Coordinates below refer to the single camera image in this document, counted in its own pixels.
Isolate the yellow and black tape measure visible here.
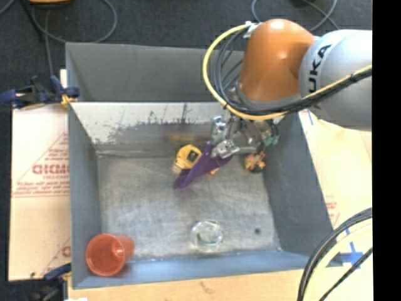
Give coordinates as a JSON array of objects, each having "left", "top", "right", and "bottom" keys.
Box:
[{"left": 171, "top": 144, "right": 202, "bottom": 174}]

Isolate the grey metal bin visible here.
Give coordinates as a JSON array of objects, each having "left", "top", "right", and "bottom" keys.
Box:
[{"left": 65, "top": 41, "right": 343, "bottom": 290}]

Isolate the brown cardboard board, red print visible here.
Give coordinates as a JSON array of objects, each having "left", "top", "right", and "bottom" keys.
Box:
[{"left": 7, "top": 102, "right": 373, "bottom": 282}]

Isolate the purple cloth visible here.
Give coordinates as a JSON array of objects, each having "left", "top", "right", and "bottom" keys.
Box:
[{"left": 173, "top": 141, "right": 234, "bottom": 190}]

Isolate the clear glass cup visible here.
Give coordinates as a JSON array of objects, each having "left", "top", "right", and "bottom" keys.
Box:
[{"left": 189, "top": 219, "right": 225, "bottom": 253}]

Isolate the orange plastic cup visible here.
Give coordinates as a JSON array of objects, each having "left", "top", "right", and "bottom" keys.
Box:
[{"left": 85, "top": 233, "right": 135, "bottom": 277}]

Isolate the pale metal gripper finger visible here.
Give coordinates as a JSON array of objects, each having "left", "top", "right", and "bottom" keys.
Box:
[
  {"left": 211, "top": 139, "right": 241, "bottom": 160},
  {"left": 209, "top": 115, "right": 227, "bottom": 142}
]

